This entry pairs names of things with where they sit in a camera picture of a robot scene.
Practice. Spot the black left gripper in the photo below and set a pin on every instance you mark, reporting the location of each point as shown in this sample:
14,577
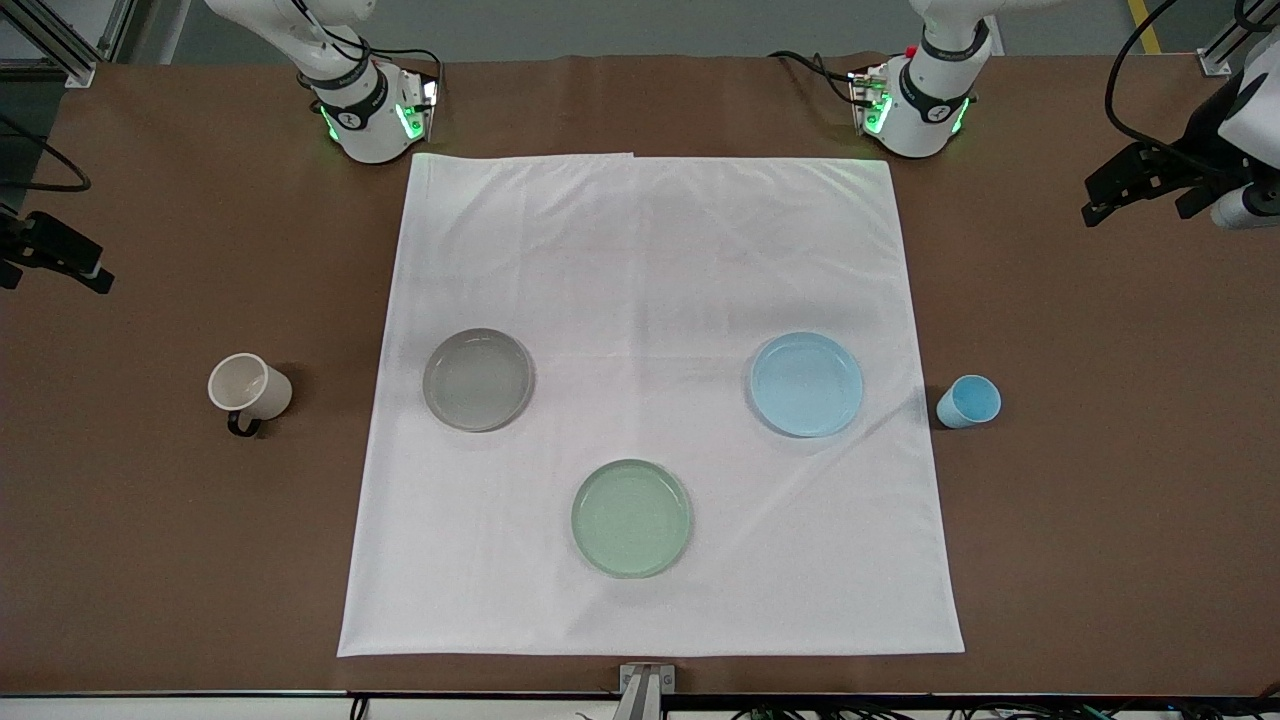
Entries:
1203,147

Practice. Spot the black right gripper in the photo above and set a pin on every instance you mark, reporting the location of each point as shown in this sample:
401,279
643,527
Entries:
38,240

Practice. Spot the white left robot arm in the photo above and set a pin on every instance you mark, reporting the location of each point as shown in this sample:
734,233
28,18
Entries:
930,105

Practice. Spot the blue cup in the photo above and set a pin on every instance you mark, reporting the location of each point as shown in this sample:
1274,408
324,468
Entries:
970,402

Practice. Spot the blue plate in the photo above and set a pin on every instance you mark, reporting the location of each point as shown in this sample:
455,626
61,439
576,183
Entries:
807,385

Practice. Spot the gray plate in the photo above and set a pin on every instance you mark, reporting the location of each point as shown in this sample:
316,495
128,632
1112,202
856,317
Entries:
478,380

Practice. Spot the green plate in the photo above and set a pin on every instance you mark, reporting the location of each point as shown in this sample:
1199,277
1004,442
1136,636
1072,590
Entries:
631,518

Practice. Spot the white table cloth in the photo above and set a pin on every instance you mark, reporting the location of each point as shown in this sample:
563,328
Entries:
650,300

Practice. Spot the aluminium frame profile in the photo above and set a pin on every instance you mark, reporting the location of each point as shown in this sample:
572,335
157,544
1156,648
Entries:
60,40
1235,45

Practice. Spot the grey metal camera bracket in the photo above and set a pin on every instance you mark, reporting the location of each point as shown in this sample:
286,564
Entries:
645,690

